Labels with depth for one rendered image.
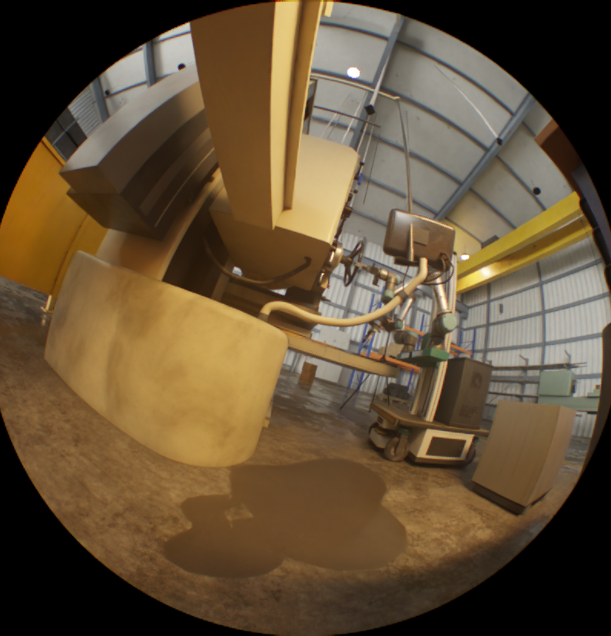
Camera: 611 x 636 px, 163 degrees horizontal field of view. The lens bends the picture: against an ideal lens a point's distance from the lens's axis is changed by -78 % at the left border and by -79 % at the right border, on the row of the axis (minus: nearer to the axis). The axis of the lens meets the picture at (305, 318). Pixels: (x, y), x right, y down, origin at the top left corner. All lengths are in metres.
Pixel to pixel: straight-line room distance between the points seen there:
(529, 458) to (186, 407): 1.49
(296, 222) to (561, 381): 5.48
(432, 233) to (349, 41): 7.58
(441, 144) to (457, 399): 7.96
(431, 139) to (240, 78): 8.09
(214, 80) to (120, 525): 1.03
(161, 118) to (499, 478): 2.03
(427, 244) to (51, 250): 2.89
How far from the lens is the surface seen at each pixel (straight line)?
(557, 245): 9.09
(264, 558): 0.63
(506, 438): 1.37
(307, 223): 1.06
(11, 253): 2.43
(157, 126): 0.83
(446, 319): 1.46
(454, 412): 1.72
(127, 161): 0.76
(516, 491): 1.35
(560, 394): 5.53
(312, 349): 1.97
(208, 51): 0.64
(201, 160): 1.05
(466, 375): 1.75
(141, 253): 1.08
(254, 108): 0.63
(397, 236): 1.02
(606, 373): 0.28
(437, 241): 1.07
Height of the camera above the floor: 0.50
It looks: 11 degrees up
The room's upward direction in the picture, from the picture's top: 18 degrees clockwise
